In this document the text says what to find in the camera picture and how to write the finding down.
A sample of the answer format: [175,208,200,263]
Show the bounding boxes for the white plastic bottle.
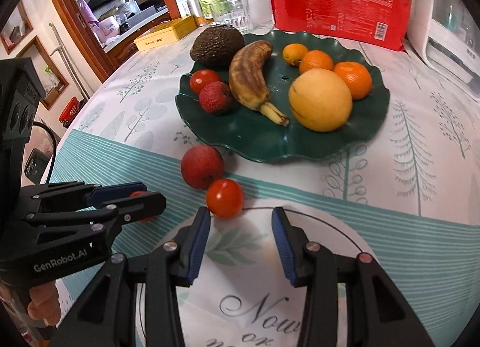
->
[248,0,272,25]

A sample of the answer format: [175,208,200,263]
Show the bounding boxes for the red lychee on table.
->
[181,145,224,190]

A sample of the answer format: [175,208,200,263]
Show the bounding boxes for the left hand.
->
[28,281,61,326]

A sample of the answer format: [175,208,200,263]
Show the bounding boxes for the white appliance with clear lid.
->
[408,0,479,101]

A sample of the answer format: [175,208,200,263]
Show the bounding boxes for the clear drinking glass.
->
[210,0,253,34]

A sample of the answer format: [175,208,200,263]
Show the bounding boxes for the small metal tin can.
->
[187,0,206,26]

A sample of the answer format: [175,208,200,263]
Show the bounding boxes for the small red cherry tomato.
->
[129,190,155,223]

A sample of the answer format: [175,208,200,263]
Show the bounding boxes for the dark avocado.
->
[190,25,245,70]

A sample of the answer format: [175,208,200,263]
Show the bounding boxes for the small orange kumquat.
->
[282,43,308,67]

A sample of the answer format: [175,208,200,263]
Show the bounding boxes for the black cable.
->
[31,120,59,183]

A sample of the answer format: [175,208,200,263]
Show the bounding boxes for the yellow round pear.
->
[288,69,353,133]

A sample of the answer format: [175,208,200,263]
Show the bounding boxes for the red lychee on plate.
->
[199,82,233,113]

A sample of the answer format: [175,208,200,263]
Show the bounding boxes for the yellow tin box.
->
[134,16,197,51]

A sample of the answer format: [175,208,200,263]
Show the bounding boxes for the brown overripe banana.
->
[229,40,290,126]

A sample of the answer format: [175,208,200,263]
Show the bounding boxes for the cherry tomato near lychee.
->
[206,178,244,219]

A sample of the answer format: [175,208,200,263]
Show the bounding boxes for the white patterned tablecloth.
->
[52,34,479,346]

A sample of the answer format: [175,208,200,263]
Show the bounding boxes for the red paper cup package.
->
[264,0,418,52]

